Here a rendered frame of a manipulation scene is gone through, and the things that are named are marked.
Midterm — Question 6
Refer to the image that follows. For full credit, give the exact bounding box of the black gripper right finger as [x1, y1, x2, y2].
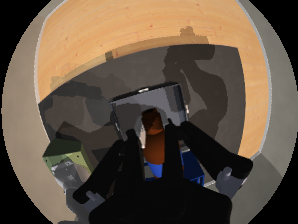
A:
[157, 109, 253, 221]

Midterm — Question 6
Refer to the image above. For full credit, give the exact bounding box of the brown glass bottle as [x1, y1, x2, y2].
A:
[141, 108, 165, 179]

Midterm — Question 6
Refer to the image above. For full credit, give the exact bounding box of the dark blue divided crate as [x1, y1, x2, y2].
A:
[144, 150, 205, 186]

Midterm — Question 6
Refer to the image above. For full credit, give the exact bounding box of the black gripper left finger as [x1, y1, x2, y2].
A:
[72, 116, 146, 222]

